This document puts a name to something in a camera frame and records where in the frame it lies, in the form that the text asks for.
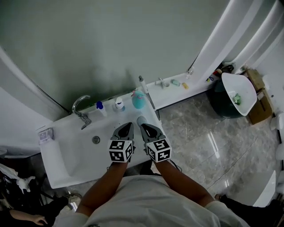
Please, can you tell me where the chrome faucet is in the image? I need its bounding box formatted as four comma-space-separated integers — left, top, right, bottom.
71, 94, 92, 130

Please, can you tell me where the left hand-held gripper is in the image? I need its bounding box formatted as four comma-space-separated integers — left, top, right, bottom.
108, 122, 136, 164

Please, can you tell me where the large wall mirror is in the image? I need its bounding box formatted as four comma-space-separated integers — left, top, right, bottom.
0, 0, 229, 114

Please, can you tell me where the dark green white tub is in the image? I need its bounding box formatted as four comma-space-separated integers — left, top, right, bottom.
207, 72, 257, 118

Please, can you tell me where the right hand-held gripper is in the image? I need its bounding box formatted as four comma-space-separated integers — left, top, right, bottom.
139, 123, 173, 163

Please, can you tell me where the person's white shirt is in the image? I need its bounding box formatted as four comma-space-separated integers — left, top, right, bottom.
53, 175, 249, 227

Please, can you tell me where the white vanity sink cabinet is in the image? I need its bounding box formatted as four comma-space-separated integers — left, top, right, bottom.
35, 92, 165, 189

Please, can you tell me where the clear plastic box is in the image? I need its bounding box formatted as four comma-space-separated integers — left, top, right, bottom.
37, 128, 55, 146

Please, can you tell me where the white crumpled cloth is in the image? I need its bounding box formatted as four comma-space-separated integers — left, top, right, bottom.
16, 176, 36, 193

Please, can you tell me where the person's left forearm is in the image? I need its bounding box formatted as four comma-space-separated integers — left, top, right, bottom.
75, 161, 128, 217

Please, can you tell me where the green item in tub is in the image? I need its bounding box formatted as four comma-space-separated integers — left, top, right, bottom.
232, 93, 244, 105

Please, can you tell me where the person's right forearm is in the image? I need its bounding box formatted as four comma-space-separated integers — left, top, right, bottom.
155, 160, 215, 208

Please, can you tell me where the white pump dispenser bottle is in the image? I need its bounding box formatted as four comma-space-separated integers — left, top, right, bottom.
114, 97, 125, 112

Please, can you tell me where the white floor-standing container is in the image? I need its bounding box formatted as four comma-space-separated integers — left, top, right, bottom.
271, 115, 284, 131

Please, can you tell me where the small white tap fitting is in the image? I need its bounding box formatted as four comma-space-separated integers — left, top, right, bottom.
155, 77, 169, 89

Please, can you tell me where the teal spray bottle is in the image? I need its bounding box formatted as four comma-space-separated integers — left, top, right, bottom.
130, 90, 147, 110

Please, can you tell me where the white bottle blue cap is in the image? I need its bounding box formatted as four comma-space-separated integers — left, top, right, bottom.
95, 101, 107, 117

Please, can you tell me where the long white handled tool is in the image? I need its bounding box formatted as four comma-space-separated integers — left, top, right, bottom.
138, 75, 156, 110

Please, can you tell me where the cardboard box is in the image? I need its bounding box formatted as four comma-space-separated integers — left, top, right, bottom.
244, 70, 275, 125

